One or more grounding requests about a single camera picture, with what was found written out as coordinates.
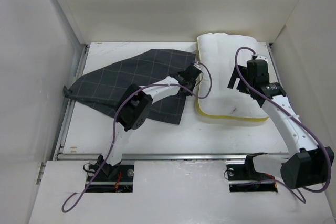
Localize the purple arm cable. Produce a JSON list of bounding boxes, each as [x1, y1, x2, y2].
[[61, 62, 213, 213], [234, 47, 332, 204]]

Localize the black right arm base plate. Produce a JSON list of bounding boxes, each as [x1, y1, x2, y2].
[[224, 163, 278, 193]]

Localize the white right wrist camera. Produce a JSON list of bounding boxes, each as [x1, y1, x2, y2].
[[251, 54, 268, 62]]

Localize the aluminium front table rail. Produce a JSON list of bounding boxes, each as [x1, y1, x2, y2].
[[52, 153, 307, 161]]

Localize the dark grey checked pillowcase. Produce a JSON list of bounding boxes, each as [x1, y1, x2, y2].
[[63, 49, 196, 118]]

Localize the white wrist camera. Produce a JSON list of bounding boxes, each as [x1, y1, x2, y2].
[[193, 62, 202, 69], [251, 54, 268, 62]]

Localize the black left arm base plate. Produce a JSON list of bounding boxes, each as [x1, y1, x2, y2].
[[86, 164, 134, 193]]

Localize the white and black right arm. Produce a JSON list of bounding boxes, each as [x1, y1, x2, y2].
[[228, 59, 334, 189]]

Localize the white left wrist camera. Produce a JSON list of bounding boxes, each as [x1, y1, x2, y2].
[[193, 62, 202, 69]]

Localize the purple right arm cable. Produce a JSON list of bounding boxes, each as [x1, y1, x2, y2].
[[234, 47, 332, 204]]

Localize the white pillow with yellow edge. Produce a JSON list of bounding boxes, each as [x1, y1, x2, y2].
[[196, 33, 268, 122]]

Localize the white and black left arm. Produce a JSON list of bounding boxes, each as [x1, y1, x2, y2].
[[97, 62, 202, 180]]

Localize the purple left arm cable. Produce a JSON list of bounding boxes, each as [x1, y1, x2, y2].
[[61, 62, 213, 213]]

